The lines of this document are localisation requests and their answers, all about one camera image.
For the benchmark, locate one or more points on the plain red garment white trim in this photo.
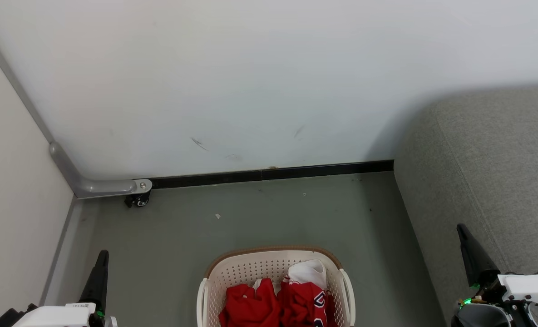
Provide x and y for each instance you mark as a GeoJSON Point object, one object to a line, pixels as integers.
{"type": "Point", "coordinates": [250, 304]}

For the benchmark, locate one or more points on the black caster wheel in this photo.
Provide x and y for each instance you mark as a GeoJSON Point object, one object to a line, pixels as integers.
{"type": "Point", "coordinates": [138, 200]}

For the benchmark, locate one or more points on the grey partition edge strip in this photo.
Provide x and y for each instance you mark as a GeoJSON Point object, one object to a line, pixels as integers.
{"type": "Point", "coordinates": [17, 90]}

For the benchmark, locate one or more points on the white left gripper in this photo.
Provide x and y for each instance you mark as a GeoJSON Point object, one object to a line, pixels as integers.
{"type": "Point", "coordinates": [60, 317]}

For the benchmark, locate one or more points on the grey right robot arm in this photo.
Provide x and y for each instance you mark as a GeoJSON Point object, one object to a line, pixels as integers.
{"type": "Point", "coordinates": [482, 317]}

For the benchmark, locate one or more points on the grey metal partition foot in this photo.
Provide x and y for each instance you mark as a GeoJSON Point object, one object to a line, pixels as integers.
{"type": "Point", "coordinates": [105, 186]}

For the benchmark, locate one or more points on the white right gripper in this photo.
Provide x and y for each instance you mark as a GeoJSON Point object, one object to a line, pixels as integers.
{"type": "Point", "coordinates": [530, 286]}

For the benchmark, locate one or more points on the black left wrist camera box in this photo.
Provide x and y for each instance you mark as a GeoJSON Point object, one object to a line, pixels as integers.
{"type": "Point", "coordinates": [12, 318]}

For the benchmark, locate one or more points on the black baseboard strip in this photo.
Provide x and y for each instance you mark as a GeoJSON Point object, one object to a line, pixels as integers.
{"type": "Point", "coordinates": [268, 174]}

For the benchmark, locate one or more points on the red jersey navy lettering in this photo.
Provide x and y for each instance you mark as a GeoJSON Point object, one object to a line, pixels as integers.
{"type": "Point", "coordinates": [303, 299]}

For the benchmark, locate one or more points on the cream laundry basket brown rim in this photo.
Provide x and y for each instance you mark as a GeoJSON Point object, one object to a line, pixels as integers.
{"type": "Point", "coordinates": [246, 272]}

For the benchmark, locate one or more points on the grey fabric sofa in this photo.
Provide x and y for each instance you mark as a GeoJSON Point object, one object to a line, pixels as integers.
{"type": "Point", "coordinates": [491, 172]}

